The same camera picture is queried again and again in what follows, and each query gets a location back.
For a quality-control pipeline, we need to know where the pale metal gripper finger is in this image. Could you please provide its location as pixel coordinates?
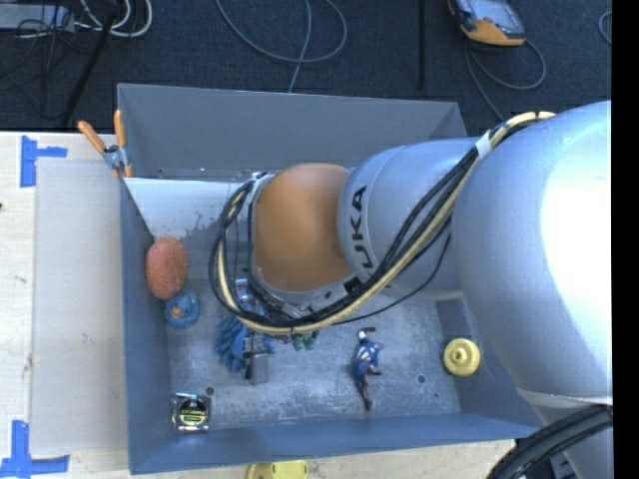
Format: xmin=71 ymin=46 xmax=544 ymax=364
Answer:
xmin=248 ymin=349 xmax=272 ymax=386

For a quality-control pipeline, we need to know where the grey metal bin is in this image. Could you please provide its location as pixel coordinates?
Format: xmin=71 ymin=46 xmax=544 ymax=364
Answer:
xmin=116 ymin=82 xmax=545 ymax=476

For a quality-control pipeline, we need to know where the orange-red oval sponge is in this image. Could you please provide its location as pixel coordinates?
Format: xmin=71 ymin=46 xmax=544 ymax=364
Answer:
xmin=145 ymin=236 xmax=190 ymax=300

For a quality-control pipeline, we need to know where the black and yellow tape measure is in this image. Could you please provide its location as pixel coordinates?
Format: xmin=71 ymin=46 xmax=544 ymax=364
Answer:
xmin=171 ymin=392 xmax=213 ymax=433

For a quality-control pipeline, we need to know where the yellow round disc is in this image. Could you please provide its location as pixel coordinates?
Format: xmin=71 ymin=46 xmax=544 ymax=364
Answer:
xmin=245 ymin=459 xmax=311 ymax=479
xmin=442 ymin=336 xmax=482 ymax=378

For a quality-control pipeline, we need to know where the blue action figure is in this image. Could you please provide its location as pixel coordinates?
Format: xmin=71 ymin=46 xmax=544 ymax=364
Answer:
xmin=349 ymin=325 xmax=385 ymax=412

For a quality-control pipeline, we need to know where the pale flat board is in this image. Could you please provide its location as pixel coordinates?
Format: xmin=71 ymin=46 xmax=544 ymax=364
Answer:
xmin=28 ymin=159 xmax=131 ymax=461

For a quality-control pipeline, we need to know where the blue ring toy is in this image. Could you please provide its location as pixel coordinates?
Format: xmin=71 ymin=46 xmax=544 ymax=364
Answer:
xmin=164 ymin=290 xmax=202 ymax=330

